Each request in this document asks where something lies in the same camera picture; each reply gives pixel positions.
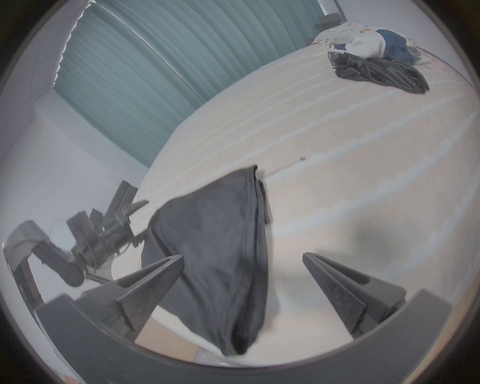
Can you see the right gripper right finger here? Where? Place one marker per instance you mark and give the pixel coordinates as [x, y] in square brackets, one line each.
[337, 288]

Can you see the grey bedside table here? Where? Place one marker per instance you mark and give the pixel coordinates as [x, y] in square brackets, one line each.
[332, 18]

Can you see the pile of clothes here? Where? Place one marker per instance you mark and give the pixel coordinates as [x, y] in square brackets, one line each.
[367, 43]

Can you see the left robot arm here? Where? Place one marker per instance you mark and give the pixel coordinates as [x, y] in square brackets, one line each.
[63, 266]

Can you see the bed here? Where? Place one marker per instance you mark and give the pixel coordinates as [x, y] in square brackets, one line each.
[337, 150]

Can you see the black T-shirt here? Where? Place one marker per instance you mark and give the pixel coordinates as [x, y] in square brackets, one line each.
[217, 243]

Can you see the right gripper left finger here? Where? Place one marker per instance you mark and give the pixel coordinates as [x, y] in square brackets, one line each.
[150, 288]

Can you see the black printed garment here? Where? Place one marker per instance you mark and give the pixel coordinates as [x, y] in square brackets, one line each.
[382, 73]

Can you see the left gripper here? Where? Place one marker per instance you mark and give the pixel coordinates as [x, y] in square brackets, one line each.
[112, 236]

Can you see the blue-green curtain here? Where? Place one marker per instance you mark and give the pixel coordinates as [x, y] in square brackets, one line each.
[112, 93]
[225, 37]

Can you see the white printed pillow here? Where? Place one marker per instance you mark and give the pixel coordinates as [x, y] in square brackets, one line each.
[333, 33]

